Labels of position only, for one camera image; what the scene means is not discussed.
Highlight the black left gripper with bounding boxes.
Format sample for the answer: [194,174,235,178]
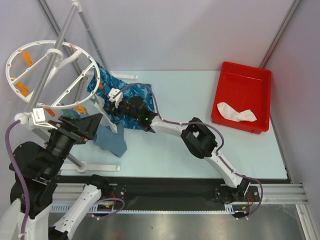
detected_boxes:
[44,111,104,176]

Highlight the teal clothes peg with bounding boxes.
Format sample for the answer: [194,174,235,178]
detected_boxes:
[90,95,99,104]

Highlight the white round clip hanger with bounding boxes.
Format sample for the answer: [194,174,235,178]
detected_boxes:
[5,40,101,110]

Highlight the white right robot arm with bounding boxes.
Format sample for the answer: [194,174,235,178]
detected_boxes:
[107,96,250,201]

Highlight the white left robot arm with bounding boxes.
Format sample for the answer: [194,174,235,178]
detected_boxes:
[5,113,110,240]

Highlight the orange clothes peg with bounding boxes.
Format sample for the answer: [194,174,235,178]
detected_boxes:
[19,49,33,67]
[11,77,29,97]
[97,77,104,90]
[44,108,56,117]
[74,104,87,116]

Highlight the grey blue sock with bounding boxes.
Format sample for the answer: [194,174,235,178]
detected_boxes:
[60,107,128,158]

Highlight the blue patterned cloth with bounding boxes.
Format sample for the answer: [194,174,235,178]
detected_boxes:
[95,63,155,130]

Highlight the red plastic tray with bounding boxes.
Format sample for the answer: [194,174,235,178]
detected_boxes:
[211,61,272,134]

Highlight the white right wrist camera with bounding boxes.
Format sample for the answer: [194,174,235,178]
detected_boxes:
[107,88,123,108]

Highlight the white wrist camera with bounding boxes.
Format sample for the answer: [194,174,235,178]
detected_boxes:
[27,108,58,130]
[107,88,123,108]

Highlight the grey drying rack frame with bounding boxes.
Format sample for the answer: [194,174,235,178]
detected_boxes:
[14,0,139,174]

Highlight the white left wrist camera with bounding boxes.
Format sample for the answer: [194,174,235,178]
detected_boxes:
[27,108,58,130]

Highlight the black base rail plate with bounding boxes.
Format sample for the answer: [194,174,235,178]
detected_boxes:
[62,175,261,213]

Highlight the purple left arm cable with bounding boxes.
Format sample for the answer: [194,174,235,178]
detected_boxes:
[4,119,126,238]

